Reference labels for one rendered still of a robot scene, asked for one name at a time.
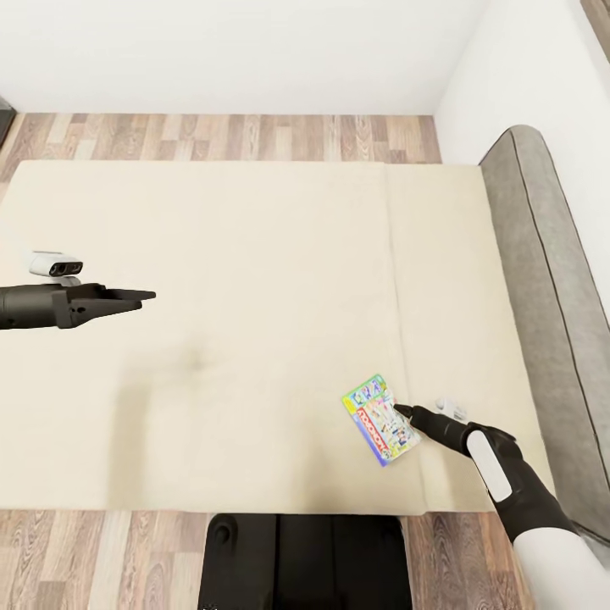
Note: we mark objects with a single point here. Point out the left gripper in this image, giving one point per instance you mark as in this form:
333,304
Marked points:
50,305

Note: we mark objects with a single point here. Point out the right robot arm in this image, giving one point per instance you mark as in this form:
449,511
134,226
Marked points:
560,569

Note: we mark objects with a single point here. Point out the board game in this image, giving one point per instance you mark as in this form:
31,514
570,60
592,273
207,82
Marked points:
387,432

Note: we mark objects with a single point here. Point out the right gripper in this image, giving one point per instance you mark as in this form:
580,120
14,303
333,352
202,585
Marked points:
431,424

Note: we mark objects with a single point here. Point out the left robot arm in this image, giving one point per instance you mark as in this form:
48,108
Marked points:
61,299

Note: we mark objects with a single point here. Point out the bed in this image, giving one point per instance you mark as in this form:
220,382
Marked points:
281,286

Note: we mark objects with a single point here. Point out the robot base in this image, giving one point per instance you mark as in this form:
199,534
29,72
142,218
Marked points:
264,561

